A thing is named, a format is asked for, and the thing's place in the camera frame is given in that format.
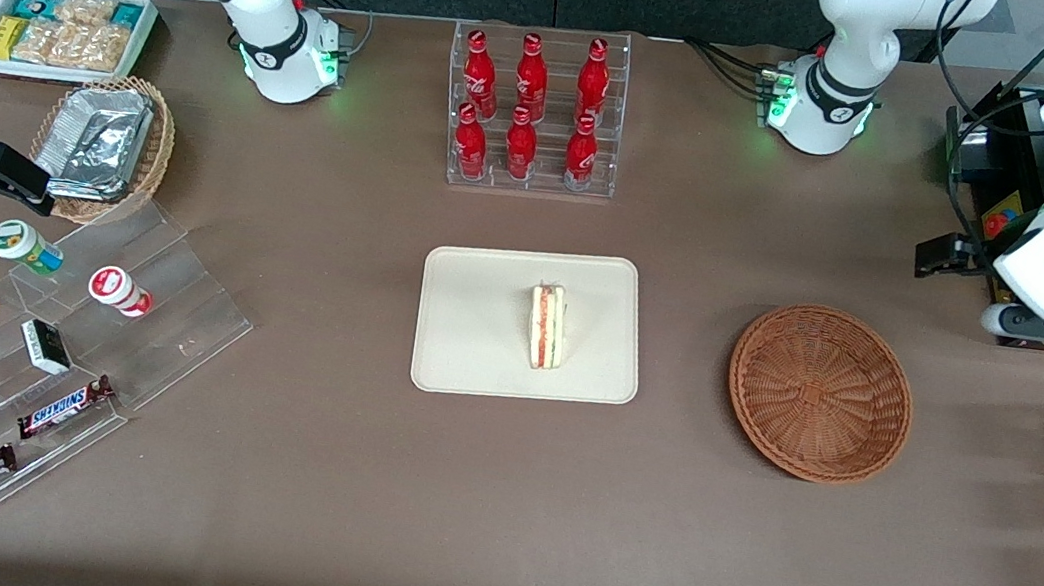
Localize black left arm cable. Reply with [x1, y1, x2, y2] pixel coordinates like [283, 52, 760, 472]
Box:
[904, 0, 1044, 277]

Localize red cola bottle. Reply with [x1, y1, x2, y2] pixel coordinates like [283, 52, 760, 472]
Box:
[509, 31, 556, 125]
[561, 112, 604, 193]
[571, 35, 616, 131]
[450, 101, 495, 182]
[500, 105, 543, 183]
[457, 28, 507, 121]

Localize cream plastic tray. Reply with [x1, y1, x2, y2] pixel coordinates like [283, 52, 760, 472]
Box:
[407, 232, 656, 420]

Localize light tan wicker basket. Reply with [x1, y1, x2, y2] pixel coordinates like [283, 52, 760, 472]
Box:
[21, 63, 184, 236]

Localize black left base cables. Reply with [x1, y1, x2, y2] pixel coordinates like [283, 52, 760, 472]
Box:
[676, 36, 783, 103]

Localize clear nut snack bag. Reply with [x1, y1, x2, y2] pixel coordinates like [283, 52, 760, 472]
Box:
[9, 15, 65, 68]
[53, 18, 135, 78]
[53, 0, 119, 30]

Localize green lid yogurt cup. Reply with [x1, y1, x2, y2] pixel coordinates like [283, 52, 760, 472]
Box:
[0, 216, 71, 280]

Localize clear acrylic bottle rack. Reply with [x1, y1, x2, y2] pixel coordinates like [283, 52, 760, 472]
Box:
[433, 11, 637, 207]

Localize clear acrylic stepped stand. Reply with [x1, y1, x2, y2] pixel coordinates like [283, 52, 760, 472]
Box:
[0, 178, 270, 570]

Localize small black carton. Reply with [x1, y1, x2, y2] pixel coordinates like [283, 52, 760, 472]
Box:
[15, 316, 79, 379]

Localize brown round wicker basket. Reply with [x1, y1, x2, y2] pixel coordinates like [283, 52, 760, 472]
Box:
[716, 293, 926, 495]

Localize triangular sandwich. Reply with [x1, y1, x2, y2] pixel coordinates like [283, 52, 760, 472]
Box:
[521, 280, 573, 374]

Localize yellow snack packet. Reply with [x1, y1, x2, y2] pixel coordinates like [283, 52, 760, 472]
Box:
[0, 13, 31, 65]

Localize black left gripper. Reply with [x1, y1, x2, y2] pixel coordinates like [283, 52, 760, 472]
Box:
[911, 229, 1006, 289]

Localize red lid yogurt cup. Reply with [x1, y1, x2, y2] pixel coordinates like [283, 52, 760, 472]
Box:
[84, 262, 159, 322]

